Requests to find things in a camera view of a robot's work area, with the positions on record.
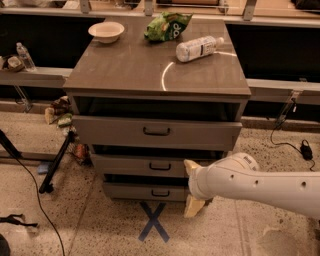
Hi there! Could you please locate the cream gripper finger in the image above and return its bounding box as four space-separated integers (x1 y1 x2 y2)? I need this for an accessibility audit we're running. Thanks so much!
184 194 205 218
183 159 200 175

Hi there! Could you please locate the grey drawer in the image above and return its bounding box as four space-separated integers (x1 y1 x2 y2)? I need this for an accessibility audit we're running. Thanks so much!
103 182 189 202
90 153 228 180
73 115 242 151

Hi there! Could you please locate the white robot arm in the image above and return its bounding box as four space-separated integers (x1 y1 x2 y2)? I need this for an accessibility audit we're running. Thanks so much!
184 153 320 219

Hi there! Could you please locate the grey bottom drawer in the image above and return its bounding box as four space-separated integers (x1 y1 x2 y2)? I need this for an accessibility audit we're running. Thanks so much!
103 182 189 202

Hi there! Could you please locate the grey drawer cabinet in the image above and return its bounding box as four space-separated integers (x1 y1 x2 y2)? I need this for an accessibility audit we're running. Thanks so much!
64 17 251 190

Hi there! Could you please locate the grey top drawer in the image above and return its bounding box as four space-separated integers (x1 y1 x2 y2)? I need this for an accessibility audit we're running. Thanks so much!
73 115 242 151

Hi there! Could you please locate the blue tape cross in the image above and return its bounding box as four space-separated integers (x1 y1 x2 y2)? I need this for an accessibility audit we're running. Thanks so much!
138 202 170 243

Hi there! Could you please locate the black power adapter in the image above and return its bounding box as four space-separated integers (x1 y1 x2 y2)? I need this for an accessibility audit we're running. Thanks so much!
300 140 313 160

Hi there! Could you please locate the clear plastic water bottle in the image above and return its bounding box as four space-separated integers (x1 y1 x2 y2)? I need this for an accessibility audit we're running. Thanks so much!
176 36 224 63

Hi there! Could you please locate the green chip bag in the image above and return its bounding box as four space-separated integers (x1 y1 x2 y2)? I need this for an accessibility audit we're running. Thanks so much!
144 12 192 42

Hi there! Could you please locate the pile of snack packages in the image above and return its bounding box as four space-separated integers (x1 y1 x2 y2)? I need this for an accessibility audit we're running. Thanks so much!
44 96 73 128

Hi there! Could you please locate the black tripod leg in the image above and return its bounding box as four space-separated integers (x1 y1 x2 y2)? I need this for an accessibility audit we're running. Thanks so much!
39 131 74 194

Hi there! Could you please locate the blue sponge on floor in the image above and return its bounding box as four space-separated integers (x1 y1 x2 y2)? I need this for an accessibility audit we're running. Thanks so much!
37 162 51 175

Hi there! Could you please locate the white bowl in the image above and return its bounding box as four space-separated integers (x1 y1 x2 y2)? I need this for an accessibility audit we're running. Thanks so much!
88 22 124 43

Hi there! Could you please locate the small water bottle on ledge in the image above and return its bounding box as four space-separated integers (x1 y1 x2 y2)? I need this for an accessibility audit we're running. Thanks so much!
16 42 36 72

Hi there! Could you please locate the crumpled item on ledge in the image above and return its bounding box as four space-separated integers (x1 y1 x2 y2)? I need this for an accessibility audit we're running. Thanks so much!
2 55 24 72

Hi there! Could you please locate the black floor cable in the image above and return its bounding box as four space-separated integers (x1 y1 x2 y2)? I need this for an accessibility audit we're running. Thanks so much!
0 129 67 256

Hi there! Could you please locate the black strap on floor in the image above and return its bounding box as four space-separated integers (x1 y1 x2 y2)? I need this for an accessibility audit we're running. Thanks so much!
0 213 39 228

